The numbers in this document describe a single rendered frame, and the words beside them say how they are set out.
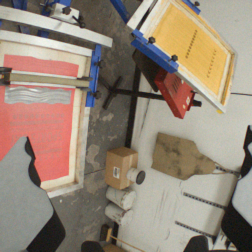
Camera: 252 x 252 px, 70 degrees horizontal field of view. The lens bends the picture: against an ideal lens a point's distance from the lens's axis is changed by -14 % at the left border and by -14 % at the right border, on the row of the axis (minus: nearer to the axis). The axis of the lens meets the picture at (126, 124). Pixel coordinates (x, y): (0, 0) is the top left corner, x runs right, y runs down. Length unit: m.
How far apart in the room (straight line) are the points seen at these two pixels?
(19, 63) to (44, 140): 0.39
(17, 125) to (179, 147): 2.08
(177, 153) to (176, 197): 0.64
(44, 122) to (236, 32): 2.30
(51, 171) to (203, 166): 1.91
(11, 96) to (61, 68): 0.29
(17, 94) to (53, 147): 0.34
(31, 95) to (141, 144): 2.26
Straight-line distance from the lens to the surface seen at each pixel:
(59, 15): 0.90
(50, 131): 1.04
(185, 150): 2.62
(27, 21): 0.87
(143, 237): 3.55
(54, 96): 1.01
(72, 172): 1.21
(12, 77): 0.80
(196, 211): 2.89
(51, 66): 1.00
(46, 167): 1.09
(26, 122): 0.97
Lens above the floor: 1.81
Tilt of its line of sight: 36 degrees down
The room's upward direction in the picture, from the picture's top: 105 degrees clockwise
